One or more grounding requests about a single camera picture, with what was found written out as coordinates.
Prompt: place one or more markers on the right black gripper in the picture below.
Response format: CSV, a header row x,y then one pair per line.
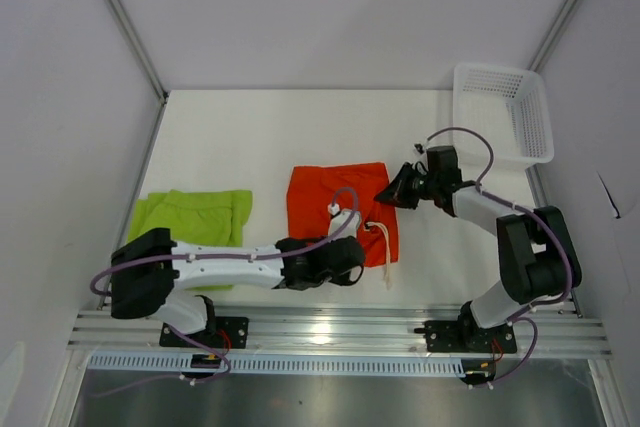
x,y
397,193

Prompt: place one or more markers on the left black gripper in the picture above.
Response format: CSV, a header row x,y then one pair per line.
x,y
343,280

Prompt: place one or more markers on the orange shorts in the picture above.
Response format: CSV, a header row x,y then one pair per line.
x,y
312,188

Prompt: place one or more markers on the lime green shorts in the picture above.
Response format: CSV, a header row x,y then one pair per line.
x,y
214,219

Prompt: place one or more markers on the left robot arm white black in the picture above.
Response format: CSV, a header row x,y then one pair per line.
x,y
154,276

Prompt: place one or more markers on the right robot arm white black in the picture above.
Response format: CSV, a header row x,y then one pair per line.
x,y
538,264

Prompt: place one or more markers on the white plastic basket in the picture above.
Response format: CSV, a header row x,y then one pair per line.
x,y
508,107

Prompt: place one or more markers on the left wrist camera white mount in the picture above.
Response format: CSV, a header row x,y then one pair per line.
x,y
343,222

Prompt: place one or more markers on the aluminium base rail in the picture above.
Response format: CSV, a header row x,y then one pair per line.
x,y
349,331

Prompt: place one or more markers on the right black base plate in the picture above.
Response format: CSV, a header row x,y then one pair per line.
x,y
446,336

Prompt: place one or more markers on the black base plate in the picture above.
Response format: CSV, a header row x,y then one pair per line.
x,y
228,333
446,336

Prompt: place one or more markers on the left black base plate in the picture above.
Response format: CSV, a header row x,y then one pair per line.
x,y
228,333

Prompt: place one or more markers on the right aluminium corner post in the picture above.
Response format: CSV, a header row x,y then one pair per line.
x,y
553,34

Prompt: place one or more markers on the aluminium corner post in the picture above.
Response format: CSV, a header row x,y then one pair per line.
x,y
133,41
553,34

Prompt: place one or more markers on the white slotted cable duct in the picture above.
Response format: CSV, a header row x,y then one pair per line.
x,y
279,364

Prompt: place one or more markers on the left aluminium corner post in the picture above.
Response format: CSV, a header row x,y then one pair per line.
x,y
133,41

